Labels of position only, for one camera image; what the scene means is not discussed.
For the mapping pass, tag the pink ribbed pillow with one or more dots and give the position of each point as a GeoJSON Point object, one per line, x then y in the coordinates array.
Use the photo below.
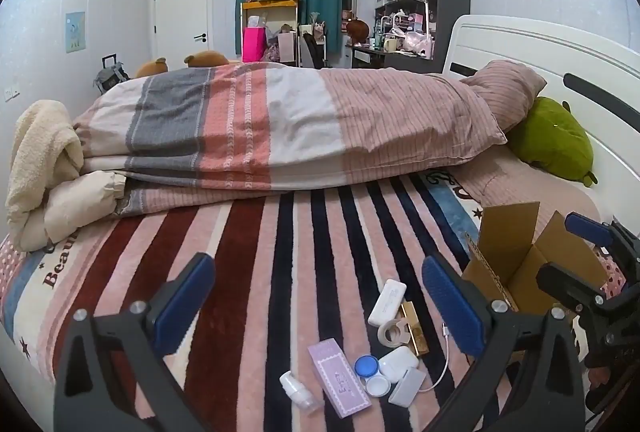
{"type": "Point", "coordinates": [505, 87]}

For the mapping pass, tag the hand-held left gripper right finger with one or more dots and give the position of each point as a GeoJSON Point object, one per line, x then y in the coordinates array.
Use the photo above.
{"type": "Point", "coordinates": [450, 307]}

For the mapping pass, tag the white earbuds case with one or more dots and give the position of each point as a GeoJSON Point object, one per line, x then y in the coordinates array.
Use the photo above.
{"type": "Point", "coordinates": [400, 361]}

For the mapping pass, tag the white bed headboard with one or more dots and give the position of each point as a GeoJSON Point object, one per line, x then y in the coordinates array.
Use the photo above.
{"type": "Point", "coordinates": [550, 47]}

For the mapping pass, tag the brown round plush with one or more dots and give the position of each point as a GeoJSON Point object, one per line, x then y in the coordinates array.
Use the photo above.
{"type": "Point", "coordinates": [357, 29]}

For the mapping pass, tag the brown cardboard box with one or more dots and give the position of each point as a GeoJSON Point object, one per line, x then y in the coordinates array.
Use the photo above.
{"type": "Point", "coordinates": [505, 232]}

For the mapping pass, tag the white round lid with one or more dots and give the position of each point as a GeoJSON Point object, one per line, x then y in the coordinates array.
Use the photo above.
{"type": "Point", "coordinates": [378, 386]}

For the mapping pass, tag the yellow shelf rack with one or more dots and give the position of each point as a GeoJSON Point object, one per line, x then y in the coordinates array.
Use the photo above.
{"type": "Point", "coordinates": [270, 4]}

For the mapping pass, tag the pink ribbed bed sheet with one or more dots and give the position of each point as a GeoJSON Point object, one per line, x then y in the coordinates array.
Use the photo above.
{"type": "Point", "coordinates": [505, 179]}

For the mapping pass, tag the dark desk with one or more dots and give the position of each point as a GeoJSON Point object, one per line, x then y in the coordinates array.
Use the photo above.
{"type": "Point", "coordinates": [400, 61]}

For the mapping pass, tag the white long rectangular case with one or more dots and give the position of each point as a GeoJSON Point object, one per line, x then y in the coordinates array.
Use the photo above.
{"type": "Point", "coordinates": [386, 304]}

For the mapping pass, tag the pink plastic bag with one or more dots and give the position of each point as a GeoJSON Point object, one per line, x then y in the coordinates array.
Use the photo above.
{"type": "Point", "coordinates": [417, 43]}

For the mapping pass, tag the pink gift bag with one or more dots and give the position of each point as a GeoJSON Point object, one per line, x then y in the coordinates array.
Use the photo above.
{"type": "Point", "coordinates": [254, 44]}

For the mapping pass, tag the brown teddy bear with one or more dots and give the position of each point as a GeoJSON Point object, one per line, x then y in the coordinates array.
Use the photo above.
{"type": "Point", "coordinates": [207, 59]}
{"type": "Point", "coordinates": [152, 68]}

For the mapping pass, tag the clear tape roll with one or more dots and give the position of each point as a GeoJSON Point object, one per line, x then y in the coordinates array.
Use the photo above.
{"type": "Point", "coordinates": [382, 333]}

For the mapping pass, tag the green plush toy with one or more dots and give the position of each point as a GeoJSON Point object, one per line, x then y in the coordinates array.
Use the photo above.
{"type": "Point", "coordinates": [550, 142]}

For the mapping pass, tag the white mug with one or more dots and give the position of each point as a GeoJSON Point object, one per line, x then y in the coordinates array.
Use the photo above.
{"type": "Point", "coordinates": [390, 44]}

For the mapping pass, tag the small white bottle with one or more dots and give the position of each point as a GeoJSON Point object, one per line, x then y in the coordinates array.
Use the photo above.
{"type": "Point", "coordinates": [300, 394]}

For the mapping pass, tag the folded striped duvet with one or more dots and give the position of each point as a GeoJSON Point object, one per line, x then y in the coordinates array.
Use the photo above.
{"type": "Point", "coordinates": [300, 122]}

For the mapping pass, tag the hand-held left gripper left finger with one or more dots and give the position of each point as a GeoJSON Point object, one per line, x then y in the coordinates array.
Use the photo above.
{"type": "Point", "coordinates": [182, 307]}

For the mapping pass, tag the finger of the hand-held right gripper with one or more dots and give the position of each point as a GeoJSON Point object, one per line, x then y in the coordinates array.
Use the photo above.
{"type": "Point", "coordinates": [590, 229]}
{"type": "Point", "coordinates": [570, 284]}

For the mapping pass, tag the striped printed blanket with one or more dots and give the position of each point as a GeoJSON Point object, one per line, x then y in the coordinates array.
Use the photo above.
{"type": "Point", "coordinates": [310, 262]}

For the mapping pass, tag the cream quilt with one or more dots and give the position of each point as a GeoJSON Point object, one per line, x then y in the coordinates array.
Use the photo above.
{"type": "Point", "coordinates": [80, 202]}

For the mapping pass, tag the small blue wall poster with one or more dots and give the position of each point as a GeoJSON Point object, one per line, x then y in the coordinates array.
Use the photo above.
{"type": "Point", "coordinates": [75, 32]}

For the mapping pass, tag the white door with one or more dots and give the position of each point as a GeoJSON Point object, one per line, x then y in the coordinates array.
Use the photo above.
{"type": "Point", "coordinates": [180, 12]}

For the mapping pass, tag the gold rectangular box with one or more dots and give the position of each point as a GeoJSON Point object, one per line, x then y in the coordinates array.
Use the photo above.
{"type": "Point", "coordinates": [418, 340]}

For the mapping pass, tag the black chair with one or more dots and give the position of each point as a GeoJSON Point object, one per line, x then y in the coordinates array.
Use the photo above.
{"type": "Point", "coordinates": [311, 49]}

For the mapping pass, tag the cream fleece blanket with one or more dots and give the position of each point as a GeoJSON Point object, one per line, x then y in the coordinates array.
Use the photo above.
{"type": "Point", "coordinates": [40, 147]}

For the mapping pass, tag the blue round lid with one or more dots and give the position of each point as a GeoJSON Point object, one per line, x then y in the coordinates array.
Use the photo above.
{"type": "Point", "coordinates": [367, 367]}

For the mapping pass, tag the grey trolley bag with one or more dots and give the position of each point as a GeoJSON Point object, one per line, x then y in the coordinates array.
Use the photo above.
{"type": "Point", "coordinates": [110, 77]}

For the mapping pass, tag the purple rectangular box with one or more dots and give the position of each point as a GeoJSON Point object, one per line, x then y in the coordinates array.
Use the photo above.
{"type": "Point", "coordinates": [337, 377]}

